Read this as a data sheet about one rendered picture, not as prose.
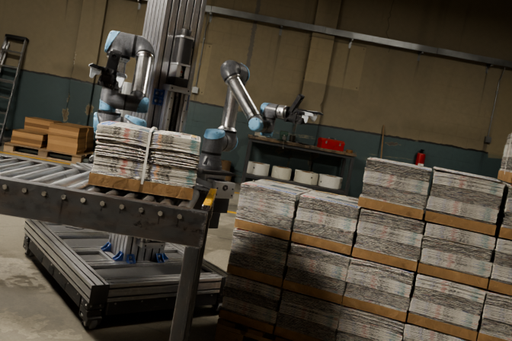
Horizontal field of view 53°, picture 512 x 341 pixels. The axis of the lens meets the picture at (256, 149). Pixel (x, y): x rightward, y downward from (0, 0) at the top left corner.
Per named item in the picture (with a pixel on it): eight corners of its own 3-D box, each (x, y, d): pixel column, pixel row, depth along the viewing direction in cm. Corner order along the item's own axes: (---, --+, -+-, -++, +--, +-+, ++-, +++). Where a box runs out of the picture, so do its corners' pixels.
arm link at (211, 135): (197, 149, 293) (201, 126, 292) (209, 150, 305) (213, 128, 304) (215, 153, 288) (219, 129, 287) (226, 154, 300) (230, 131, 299)
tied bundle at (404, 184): (365, 199, 268) (373, 156, 267) (423, 211, 259) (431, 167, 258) (356, 207, 232) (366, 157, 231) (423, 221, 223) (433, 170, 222)
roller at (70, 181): (94, 183, 220) (97, 171, 220) (55, 200, 174) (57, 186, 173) (83, 180, 220) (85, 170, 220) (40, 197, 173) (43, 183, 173)
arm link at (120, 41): (120, 140, 258) (137, 33, 255) (89, 135, 255) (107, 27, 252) (121, 138, 270) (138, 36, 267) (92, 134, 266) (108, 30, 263)
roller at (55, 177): (80, 180, 220) (81, 169, 220) (36, 196, 173) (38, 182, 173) (68, 178, 220) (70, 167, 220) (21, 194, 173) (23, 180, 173)
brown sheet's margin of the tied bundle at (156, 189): (192, 188, 215) (194, 178, 215) (192, 200, 187) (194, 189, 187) (155, 183, 213) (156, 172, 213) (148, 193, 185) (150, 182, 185)
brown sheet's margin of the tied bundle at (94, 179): (140, 180, 213) (142, 170, 212) (132, 191, 184) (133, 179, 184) (101, 174, 211) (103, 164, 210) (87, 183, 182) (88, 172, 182)
